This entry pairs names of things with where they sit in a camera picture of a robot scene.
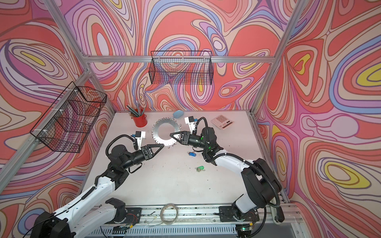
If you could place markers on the green tagged key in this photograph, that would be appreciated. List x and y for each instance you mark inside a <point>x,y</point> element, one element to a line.
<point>200,168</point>

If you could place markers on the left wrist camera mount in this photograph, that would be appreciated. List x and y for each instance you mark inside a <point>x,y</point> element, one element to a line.
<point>139,136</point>

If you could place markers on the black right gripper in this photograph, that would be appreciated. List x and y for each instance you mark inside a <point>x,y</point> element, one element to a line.
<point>185,139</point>

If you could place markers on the black wire basket back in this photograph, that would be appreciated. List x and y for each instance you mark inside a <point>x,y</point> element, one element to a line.
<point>177,67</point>

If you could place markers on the black wire basket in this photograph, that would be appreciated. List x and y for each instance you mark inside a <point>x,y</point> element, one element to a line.
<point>66,125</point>
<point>177,67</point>

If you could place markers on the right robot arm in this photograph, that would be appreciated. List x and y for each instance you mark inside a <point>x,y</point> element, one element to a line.
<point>261,184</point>

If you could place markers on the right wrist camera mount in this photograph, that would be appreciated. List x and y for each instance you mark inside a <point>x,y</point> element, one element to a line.
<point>191,122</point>

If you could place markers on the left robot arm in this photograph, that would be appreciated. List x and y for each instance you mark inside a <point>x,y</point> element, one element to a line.
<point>76,219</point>

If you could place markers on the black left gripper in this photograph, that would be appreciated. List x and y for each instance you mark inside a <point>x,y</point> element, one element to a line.
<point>148,155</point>

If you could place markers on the aluminium frame post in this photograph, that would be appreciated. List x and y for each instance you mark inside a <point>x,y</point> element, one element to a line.
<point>59,19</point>

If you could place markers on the red metal pencil bucket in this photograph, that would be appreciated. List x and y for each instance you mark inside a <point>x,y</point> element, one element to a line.
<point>140,122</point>

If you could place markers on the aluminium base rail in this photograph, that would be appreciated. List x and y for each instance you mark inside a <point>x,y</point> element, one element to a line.
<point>204,220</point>

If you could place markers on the light blue spatula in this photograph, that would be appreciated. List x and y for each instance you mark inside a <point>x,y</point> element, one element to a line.
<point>178,114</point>

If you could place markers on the black wire basket left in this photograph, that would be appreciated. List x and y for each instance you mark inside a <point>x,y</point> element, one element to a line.
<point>66,125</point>

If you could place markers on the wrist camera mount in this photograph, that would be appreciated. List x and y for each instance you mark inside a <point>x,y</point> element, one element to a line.
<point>139,136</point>
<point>191,122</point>

